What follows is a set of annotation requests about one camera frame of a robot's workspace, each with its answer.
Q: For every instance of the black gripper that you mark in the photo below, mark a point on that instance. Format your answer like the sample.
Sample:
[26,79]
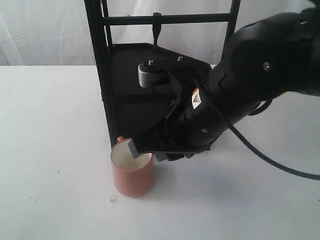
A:
[192,123]

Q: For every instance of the terracotta ceramic mug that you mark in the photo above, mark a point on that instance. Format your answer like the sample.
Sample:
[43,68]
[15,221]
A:
[132,177]

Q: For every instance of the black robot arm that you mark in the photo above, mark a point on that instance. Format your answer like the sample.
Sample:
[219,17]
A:
[260,62]

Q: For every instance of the black metal shelf rack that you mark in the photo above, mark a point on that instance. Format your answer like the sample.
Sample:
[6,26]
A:
[130,109]

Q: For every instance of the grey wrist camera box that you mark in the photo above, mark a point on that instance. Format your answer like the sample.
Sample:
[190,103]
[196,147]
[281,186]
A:
[148,79]

